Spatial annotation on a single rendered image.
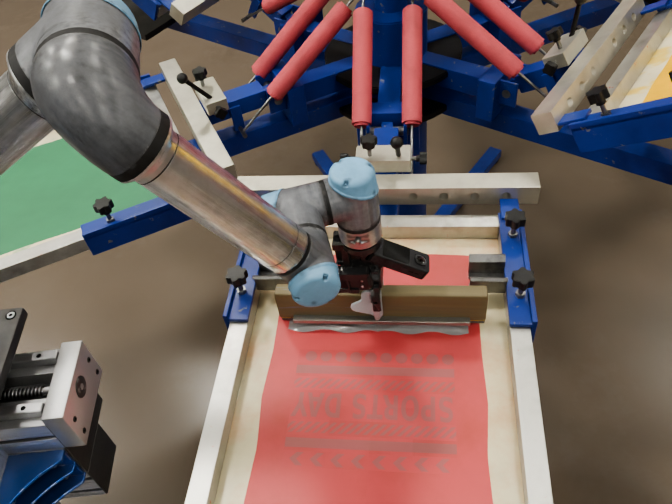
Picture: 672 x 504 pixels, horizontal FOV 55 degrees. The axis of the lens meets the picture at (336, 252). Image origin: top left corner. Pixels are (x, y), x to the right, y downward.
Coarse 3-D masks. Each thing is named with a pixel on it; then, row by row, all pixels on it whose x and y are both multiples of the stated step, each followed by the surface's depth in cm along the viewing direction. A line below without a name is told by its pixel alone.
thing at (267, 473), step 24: (288, 336) 129; (312, 336) 128; (336, 336) 128; (360, 336) 127; (288, 360) 125; (288, 384) 121; (264, 408) 118; (288, 408) 118; (264, 432) 115; (264, 456) 112; (264, 480) 109; (288, 480) 109; (312, 480) 108; (336, 480) 108; (360, 480) 107
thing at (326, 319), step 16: (304, 320) 127; (320, 320) 126; (336, 320) 126; (352, 320) 125; (368, 320) 125; (384, 320) 125; (400, 320) 124; (416, 320) 124; (432, 320) 124; (448, 320) 123; (464, 320) 123
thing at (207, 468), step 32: (384, 224) 142; (416, 224) 141; (448, 224) 140; (480, 224) 139; (256, 288) 134; (224, 352) 123; (512, 352) 117; (224, 384) 118; (224, 416) 114; (224, 448) 113; (544, 448) 104; (192, 480) 106; (544, 480) 101
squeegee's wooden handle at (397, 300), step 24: (384, 288) 122; (408, 288) 121; (432, 288) 121; (456, 288) 120; (480, 288) 119; (288, 312) 127; (312, 312) 127; (336, 312) 126; (360, 312) 125; (384, 312) 124; (408, 312) 124; (432, 312) 123; (456, 312) 122; (480, 312) 122
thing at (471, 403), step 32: (448, 256) 139; (448, 352) 122; (480, 352) 122; (480, 384) 117; (480, 416) 113; (480, 448) 109; (384, 480) 107; (416, 480) 106; (448, 480) 106; (480, 480) 105
